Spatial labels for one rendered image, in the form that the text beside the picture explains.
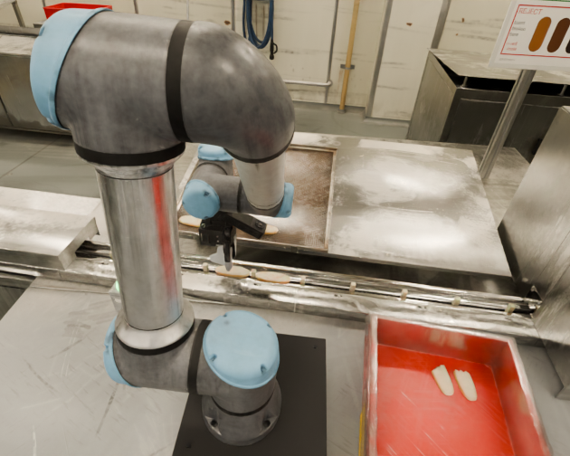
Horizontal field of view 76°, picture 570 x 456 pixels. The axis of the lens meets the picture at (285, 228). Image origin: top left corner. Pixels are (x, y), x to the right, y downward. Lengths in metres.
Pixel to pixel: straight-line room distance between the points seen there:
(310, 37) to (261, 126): 4.14
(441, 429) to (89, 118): 0.84
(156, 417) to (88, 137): 0.63
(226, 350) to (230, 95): 0.37
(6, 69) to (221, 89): 3.59
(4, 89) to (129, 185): 3.61
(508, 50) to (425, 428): 1.25
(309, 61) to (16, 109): 2.91
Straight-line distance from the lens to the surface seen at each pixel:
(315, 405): 0.80
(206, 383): 0.61
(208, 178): 0.75
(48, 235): 1.23
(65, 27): 0.41
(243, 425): 0.71
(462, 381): 0.99
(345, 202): 1.24
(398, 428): 0.89
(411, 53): 4.27
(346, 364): 0.94
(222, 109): 0.36
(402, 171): 1.41
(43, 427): 0.96
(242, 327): 0.60
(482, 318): 1.09
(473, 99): 2.62
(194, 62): 0.36
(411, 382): 0.95
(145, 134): 0.39
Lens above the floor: 1.61
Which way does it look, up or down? 38 degrees down
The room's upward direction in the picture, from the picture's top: 3 degrees clockwise
